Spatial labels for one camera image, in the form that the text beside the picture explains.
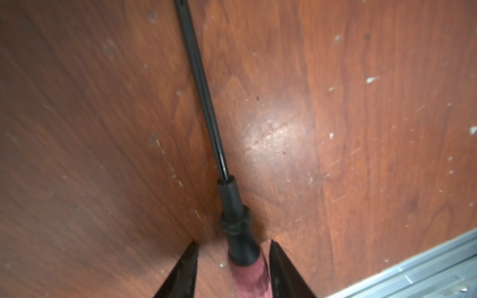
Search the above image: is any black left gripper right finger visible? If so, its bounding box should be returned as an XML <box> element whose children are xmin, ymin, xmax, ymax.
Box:
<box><xmin>269</xmin><ymin>240</ymin><xmax>316</xmax><ymax>298</ymax></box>

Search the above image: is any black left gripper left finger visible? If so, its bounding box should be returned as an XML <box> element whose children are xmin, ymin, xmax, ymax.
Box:
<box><xmin>154</xmin><ymin>242</ymin><xmax>199</xmax><ymax>298</ymax></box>

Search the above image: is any pink handled screwdriver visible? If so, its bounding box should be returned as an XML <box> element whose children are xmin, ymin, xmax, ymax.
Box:
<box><xmin>174</xmin><ymin>1</ymin><xmax>273</xmax><ymax>298</ymax></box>

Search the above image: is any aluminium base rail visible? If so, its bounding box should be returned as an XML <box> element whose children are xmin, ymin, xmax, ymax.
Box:
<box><xmin>331</xmin><ymin>229</ymin><xmax>477</xmax><ymax>298</ymax></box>

